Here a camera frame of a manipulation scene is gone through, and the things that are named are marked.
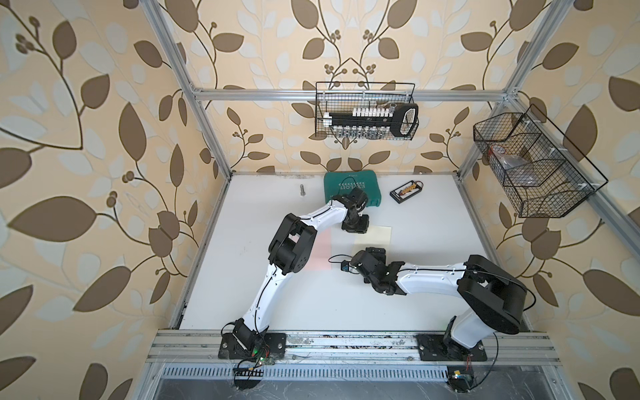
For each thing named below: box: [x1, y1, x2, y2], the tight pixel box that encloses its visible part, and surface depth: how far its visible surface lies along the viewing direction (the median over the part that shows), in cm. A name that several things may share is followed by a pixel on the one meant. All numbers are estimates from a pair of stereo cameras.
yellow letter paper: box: [352, 225, 392, 256], surface depth 101 cm
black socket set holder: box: [322, 103, 420, 139], surface depth 86 cm
